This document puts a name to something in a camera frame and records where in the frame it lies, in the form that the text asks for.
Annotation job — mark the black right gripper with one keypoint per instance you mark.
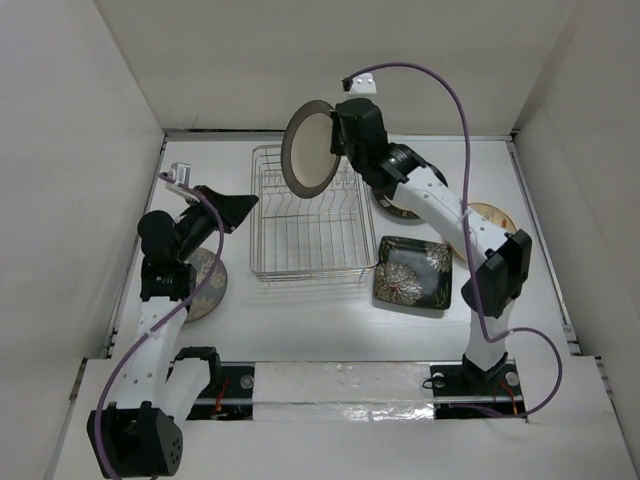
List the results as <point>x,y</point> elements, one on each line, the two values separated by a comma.
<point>335,145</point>

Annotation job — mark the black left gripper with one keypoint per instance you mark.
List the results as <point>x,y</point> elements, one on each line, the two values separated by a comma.
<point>235,207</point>

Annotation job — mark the silver rimmed round plate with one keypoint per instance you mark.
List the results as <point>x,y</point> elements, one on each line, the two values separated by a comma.
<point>307,164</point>

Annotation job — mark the black rimmed beige plate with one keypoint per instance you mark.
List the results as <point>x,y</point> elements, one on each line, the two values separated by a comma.
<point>400,205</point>

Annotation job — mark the grey snowflake deer plate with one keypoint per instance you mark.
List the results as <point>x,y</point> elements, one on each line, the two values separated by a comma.
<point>212,293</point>

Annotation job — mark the wire dish rack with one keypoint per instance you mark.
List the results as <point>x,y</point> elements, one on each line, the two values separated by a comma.
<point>330,236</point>

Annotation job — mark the black square floral plate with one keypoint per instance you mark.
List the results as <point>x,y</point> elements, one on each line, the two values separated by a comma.
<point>413,274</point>

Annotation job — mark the cream bird pattern plate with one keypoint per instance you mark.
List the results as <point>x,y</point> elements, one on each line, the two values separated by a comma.
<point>492,215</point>

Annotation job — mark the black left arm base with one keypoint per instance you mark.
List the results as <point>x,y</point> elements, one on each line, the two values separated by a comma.
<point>229,393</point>

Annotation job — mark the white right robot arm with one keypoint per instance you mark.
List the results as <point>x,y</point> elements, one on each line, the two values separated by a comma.
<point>498,261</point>

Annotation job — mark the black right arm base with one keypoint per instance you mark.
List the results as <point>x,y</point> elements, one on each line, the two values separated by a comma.
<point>463,391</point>

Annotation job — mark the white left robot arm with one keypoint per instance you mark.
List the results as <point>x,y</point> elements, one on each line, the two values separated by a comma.
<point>136,429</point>

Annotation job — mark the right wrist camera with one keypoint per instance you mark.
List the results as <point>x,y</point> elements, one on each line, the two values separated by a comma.
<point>362,85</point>

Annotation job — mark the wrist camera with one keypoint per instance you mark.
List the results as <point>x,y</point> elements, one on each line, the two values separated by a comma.
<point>362,85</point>
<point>177,179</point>

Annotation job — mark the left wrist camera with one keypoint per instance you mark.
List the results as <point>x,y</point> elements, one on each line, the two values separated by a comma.
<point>177,179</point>

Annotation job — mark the foil covered rail bar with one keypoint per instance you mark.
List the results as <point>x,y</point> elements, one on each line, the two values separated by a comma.
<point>342,391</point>

